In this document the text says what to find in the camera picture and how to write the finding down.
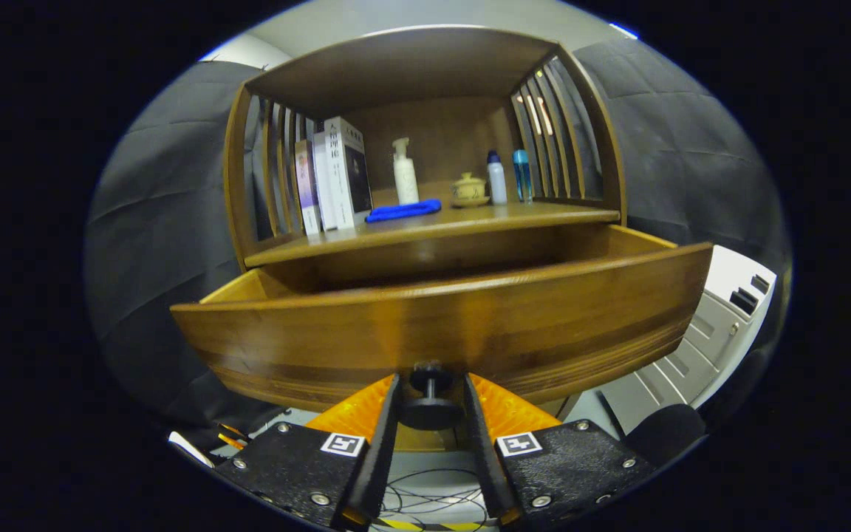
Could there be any thick white portrait book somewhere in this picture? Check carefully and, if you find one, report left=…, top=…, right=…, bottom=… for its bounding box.
left=324, top=116, right=374, bottom=230

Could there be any white bottle dark blue cap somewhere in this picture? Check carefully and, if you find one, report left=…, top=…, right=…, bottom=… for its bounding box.
left=486, top=151, right=507, bottom=205

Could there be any folded blue cloth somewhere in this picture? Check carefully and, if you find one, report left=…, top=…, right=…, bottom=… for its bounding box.
left=365, top=199, right=442, bottom=223

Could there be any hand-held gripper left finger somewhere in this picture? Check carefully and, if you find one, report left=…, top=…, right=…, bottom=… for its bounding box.
left=215, top=373, right=403, bottom=531

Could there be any clear blue bottle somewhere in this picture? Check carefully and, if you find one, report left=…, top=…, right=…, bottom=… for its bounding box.
left=512, top=150, right=534, bottom=204

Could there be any black cable tangle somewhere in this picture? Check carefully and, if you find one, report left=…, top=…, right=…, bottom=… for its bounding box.
left=377, top=467, right=489, bottom=527

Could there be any white pump bottle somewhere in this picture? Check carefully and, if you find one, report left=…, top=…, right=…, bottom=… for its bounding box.
left=392, top=137, right=420, bottom=205

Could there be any wooden countertop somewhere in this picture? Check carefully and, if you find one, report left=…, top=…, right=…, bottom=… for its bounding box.
left=245, top=181, right=621, bottom=268

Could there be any black drawer knob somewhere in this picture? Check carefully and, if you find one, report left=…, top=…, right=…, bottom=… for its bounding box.
left=400, top=361, right=465, bottom=432

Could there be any grey metal filing cabinet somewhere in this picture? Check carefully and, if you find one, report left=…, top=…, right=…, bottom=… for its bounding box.
left=595, top=244, right=777, bottom=437

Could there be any purple book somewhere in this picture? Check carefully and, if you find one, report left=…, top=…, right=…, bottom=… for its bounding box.
left=294, top=139, right=323, bottom=236

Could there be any thin white book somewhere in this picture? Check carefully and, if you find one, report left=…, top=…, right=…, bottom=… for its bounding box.
left=312, top=132, right=339, bottom=232

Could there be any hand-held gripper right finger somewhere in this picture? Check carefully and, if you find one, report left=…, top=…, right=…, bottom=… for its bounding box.
left=462, top=372, right=655, bottom=529

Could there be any yellow lidded teacup with saucer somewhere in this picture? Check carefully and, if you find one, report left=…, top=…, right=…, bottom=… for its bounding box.
left=451, top=172, right=491, bottom=208

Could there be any wooden drawer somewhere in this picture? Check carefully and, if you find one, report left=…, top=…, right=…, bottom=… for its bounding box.
left=171, top=224, right=714, bottom=415

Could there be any wooden cabinet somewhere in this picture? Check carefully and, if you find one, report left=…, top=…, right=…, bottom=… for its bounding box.
left=222, top=26, right=627, bottom=453

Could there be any person's dark clothing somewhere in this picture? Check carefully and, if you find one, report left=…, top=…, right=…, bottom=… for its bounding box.
left=623, top=403, right=707, bottom=468

